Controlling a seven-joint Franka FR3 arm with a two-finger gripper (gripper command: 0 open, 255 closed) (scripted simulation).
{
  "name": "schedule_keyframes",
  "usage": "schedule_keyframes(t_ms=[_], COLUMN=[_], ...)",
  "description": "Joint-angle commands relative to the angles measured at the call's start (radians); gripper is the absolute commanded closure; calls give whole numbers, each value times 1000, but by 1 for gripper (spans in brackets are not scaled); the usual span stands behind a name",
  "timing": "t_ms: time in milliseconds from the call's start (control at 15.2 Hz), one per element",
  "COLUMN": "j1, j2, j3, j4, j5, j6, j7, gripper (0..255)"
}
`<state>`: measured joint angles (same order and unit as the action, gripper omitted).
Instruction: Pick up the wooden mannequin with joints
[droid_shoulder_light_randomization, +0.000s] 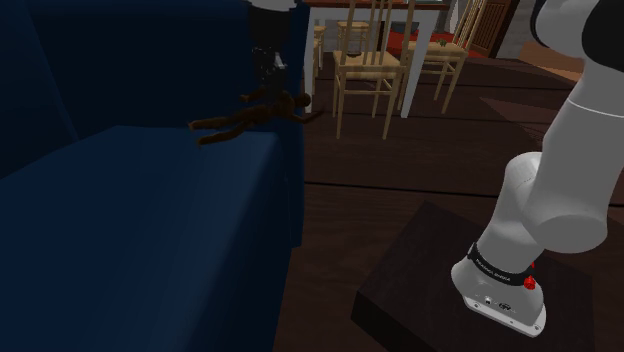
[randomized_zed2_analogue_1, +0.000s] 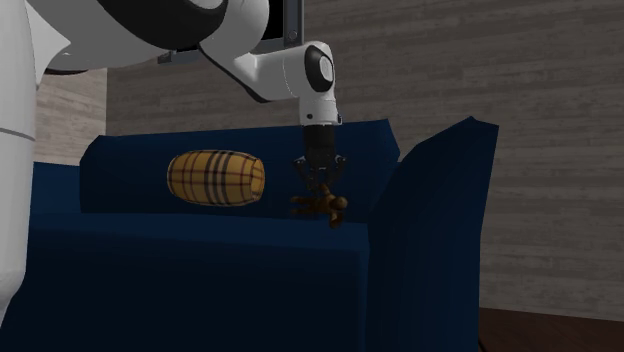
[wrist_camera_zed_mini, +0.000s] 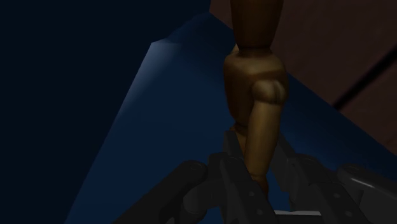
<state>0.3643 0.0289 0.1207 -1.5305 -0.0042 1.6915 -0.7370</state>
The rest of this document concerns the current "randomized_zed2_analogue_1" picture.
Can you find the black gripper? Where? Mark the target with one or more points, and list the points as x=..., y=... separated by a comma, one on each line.
x=320, y=144

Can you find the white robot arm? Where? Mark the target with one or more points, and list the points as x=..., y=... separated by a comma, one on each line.
x=282, y=73

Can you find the brown wooden doll figure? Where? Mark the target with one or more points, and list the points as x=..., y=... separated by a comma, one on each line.
x=327, y=204

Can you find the yellow plaid bolster cushion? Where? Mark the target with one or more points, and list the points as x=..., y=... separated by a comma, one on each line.
x=215, y=177

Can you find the dark blue sofa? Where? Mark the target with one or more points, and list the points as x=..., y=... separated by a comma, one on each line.
x=195, y=273

